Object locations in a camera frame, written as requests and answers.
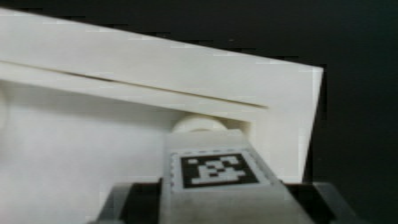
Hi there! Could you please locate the white table leg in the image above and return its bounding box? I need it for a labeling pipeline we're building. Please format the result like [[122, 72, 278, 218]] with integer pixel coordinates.
[[161, 114, 315, 224]]

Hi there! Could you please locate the white square table top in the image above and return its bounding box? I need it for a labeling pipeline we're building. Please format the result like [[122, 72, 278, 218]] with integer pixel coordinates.
[[0, 62, 267, 224]]

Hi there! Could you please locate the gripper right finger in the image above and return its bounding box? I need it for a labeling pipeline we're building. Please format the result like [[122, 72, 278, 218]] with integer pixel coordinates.
[[287, 182, 360, 224]]

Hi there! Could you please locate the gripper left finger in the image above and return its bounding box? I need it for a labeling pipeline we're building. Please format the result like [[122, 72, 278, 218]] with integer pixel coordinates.
[[88, 182, 162, 224]]

